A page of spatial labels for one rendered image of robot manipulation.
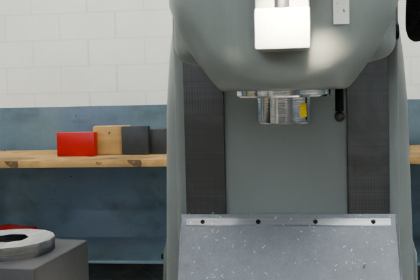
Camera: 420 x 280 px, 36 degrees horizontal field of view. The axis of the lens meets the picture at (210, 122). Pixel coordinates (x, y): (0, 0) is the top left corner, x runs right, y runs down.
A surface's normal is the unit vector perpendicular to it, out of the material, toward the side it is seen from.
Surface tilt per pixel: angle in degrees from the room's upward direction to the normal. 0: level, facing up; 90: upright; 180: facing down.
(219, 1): 92
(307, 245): 63
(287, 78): 129
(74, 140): 90
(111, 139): 90
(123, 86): 90
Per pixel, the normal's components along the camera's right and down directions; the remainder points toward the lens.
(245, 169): -0.11, 0.05
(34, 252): 0.67, 0.02
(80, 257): 0.97, -0.01
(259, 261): -0.12, -0.39
